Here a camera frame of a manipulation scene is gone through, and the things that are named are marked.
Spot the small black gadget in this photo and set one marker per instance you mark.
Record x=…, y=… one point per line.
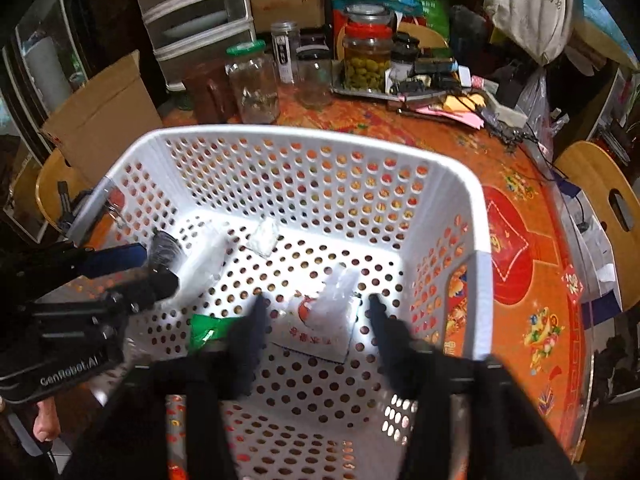
x=430, y=67

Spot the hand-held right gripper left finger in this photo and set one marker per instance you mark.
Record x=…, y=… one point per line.
x=250, y=345

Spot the black clamp stand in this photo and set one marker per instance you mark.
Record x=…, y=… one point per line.
x=67, y=207

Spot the grey plastic drawer tower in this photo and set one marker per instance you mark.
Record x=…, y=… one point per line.
x=200, y=10

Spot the white perforated plastic basket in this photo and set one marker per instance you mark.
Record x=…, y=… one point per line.
x=300, y=133

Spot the glass jar with green lid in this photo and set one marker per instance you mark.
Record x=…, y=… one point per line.
x=252, y=90

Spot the closed brown cardboard box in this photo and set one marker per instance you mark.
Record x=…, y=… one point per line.
x=285, y=0

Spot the brown jar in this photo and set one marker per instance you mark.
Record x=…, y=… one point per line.
x=207, y=95

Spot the wooden chair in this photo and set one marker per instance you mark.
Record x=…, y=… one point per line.
x=590, y=170
x=50, y=185

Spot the blue printed tote bag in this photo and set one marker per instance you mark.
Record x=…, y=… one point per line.
x=610, y=30

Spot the clear jar with black lid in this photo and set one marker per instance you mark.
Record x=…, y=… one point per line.
x=315, y=85

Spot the beige canvas tote bag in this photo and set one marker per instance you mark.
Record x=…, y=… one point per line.
x=530, y=5

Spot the olive jar with red lid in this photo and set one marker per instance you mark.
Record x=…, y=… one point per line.
x=367, y=60

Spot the white power strip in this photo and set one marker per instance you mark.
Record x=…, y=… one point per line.
x=502, y=110

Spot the cartoon printed packet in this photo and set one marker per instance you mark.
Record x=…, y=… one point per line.
x=310, y=340

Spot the small jar with black lid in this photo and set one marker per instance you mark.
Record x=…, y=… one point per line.
x=404, y=60

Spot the clear plastic bag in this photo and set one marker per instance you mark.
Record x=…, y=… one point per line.
x=537, y=105

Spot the open cardboard box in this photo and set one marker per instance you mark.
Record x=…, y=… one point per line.
x=100, y=120

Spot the dark mirrored wardrobe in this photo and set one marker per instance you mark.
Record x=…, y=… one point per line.
x=100, y=10

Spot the blue cardboard box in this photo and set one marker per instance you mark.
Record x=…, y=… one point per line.
x=595, y=280

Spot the green foil packet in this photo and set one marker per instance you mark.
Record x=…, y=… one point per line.
x=210, y=329

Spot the person's left hand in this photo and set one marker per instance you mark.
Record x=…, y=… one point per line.
x=47, y=425

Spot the glass jar with red contents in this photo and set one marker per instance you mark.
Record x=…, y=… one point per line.
x=367, y=12

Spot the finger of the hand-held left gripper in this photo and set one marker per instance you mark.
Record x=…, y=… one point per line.
x=115, y=260
x=145, y=285

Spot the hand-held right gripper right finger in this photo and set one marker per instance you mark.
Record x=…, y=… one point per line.
x=390, y=350

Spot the tall clear canister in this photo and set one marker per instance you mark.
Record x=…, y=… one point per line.
x=285, y=55

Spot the pink paper sheets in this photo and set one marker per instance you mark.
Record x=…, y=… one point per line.
x=450, y=115

